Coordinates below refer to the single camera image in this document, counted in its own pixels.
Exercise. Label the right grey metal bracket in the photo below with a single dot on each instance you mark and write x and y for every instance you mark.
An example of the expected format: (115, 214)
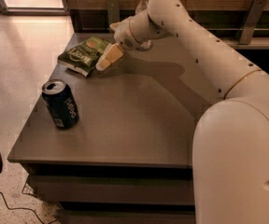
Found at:
(246, 32)

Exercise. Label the clear plastic water bottle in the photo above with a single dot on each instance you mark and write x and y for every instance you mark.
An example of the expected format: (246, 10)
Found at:
(141, 9)

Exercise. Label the left grey metal bracket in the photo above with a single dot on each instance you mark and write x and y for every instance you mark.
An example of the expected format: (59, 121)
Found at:
(113, 11)

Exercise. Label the grey metal bracket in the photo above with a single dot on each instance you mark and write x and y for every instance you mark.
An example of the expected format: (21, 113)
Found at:
(246, 32)
(113, 11)

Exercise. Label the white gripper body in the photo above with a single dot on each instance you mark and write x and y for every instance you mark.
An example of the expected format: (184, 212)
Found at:
(122, 34)

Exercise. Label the green jalapeno chip bag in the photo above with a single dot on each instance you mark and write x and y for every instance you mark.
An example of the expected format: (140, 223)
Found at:
(83, 57)

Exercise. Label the blue pepsi soda can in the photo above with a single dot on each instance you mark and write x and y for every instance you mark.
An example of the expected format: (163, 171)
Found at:
(60, 102)

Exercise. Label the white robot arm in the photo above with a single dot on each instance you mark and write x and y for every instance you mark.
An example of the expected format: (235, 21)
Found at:
(230, 151)

